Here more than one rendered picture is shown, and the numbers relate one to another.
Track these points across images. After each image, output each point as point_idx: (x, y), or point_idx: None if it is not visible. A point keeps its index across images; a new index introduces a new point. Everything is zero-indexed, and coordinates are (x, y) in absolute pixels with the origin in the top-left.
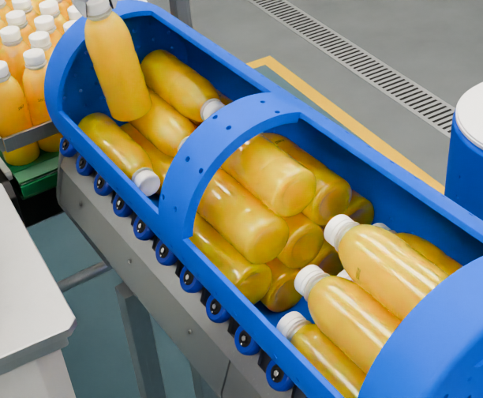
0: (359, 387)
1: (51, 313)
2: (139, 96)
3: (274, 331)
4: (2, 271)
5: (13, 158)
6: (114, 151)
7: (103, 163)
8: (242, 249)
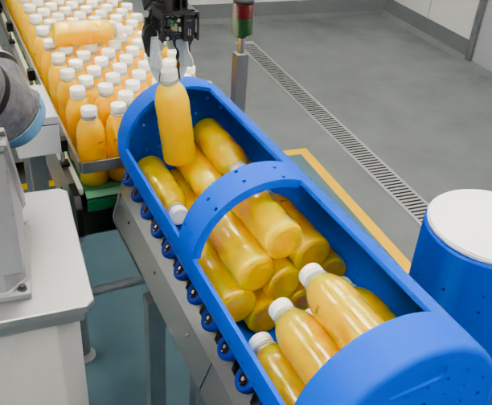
0: None
1: (76, 292)
2: (186, 149)
3: (243, 341)
4: (49, 254)
5: (87, 179)
6: (159, 186)
7: (148, 192)
8: (235, 276)
